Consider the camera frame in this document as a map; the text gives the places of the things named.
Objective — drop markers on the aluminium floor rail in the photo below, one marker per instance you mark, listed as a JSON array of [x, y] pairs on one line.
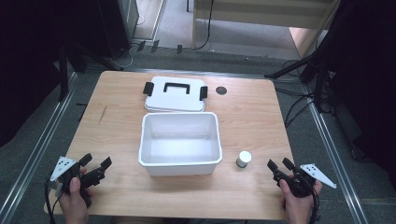
[[34, 158], [336, 155]]

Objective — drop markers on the dark curtain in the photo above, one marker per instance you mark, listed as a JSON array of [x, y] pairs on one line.
[[28, 62], [370, 77]]

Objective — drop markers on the small white-capped bottle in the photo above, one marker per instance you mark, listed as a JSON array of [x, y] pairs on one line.
[[243, 158]]

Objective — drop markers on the white plastic storage box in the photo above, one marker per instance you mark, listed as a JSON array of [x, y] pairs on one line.
[[180, 143]]

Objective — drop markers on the small black floor bracket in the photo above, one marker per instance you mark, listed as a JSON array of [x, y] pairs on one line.
[[155, 46], [141, 46], [179, 49]]

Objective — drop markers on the white desk frame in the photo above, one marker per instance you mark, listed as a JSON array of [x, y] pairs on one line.
[[249, 12]]

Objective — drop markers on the black tripod stand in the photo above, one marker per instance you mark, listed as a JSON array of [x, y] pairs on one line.
[[320, 62]]

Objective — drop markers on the person's right hand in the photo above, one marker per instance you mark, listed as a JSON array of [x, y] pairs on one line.
[[297, 207]]

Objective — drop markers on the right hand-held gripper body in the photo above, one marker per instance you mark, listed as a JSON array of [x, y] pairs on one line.
[[300, 183]]

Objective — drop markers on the person's left hand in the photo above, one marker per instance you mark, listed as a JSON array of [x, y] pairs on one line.
[[73, 202]]

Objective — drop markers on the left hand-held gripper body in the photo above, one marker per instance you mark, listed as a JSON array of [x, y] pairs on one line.
[[67, 174]]

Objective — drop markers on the black metal stand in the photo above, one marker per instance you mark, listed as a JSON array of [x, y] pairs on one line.
[[63, 74]]

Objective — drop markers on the dark round table hole cap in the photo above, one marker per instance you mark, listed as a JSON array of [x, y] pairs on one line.
[[221, 90]]

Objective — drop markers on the black cabinet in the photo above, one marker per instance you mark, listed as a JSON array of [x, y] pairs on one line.
[[118, 25]]

